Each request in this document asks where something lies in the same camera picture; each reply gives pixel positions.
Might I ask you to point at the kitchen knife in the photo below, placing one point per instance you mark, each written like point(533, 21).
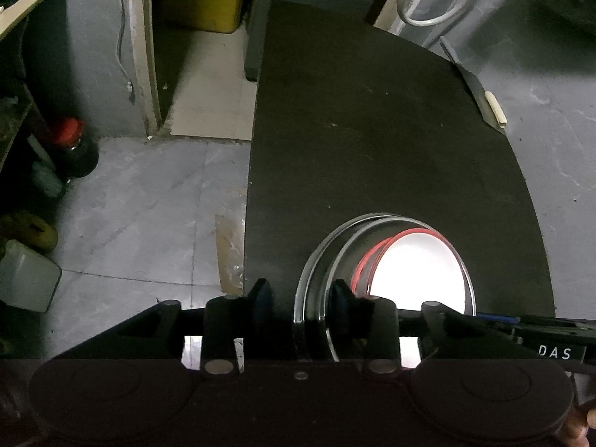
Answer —
point(475, 84)

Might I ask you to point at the yellow plastic box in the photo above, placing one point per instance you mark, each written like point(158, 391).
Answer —
point(205, 4)

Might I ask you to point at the large steel basin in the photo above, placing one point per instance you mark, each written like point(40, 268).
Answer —
point(312, 270)

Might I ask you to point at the red-capped dark bottle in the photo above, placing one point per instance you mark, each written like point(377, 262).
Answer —
point(74, 149)

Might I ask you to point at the wooden door frame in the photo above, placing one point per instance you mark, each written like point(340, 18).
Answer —
point(146, 56)

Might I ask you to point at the wooden shelf board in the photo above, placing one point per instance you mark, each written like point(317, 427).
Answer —
point(32, 4)

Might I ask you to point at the person's right hand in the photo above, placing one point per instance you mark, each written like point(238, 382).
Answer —
point(582, 428)

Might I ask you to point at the translucent white container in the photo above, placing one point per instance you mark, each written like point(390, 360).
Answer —
point(28, 274)

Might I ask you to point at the white ceramic bowl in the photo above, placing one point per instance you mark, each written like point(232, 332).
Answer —
point(361, 270)
point(419, 274)

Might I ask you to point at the green bottle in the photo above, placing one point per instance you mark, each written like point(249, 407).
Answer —
point(46, 181)

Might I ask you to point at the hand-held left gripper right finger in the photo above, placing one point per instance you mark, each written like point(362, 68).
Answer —
point(339, 307)

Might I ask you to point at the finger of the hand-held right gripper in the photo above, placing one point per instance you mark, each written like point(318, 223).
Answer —
point(498, 318)

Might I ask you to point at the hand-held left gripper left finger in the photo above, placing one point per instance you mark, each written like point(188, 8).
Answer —
point(261, 305)

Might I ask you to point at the yellow jug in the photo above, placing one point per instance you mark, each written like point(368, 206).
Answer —
point(28, 233)

